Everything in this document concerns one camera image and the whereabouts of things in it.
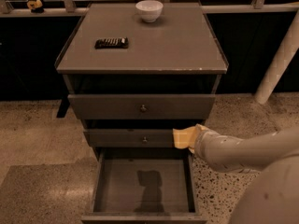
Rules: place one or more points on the yellow sponge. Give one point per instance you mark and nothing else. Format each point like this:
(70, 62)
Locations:
(185, 138)

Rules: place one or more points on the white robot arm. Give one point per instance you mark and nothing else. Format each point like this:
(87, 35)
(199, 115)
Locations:
(273, 196)

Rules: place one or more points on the grey top drawer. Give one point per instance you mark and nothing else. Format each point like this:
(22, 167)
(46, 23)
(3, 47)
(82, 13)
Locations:
(126, 106)

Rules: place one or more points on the grey drawer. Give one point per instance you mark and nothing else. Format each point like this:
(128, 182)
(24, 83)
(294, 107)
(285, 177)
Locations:
(129, 138)
(144, 186)
(126, 106)

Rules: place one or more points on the brass top drawer knob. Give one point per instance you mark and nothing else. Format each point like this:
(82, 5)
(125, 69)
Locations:
(143, 109)

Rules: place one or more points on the grey bottom drawer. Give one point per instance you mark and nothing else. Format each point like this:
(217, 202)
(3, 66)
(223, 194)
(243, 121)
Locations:
(144, 186)

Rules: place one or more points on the grey drawer cabinet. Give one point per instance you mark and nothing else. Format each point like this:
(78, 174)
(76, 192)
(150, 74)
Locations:
(176, 54)

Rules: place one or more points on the grey middle drawer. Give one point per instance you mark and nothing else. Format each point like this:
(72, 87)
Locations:
(129, 138)

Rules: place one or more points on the dark snack bar packet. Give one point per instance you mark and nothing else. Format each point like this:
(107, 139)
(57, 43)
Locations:
(112, 43)

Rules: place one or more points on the white diagonal pillar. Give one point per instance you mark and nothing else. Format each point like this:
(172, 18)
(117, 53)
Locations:
(286, 51)

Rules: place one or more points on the white ceramic bowl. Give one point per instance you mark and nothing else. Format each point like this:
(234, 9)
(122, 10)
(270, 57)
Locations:
(149, 10)

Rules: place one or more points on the small yellow black object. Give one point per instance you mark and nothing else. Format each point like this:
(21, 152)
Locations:
(35, 6)

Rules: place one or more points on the metal railing frame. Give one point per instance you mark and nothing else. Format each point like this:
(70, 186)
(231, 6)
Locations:
(68, 0)

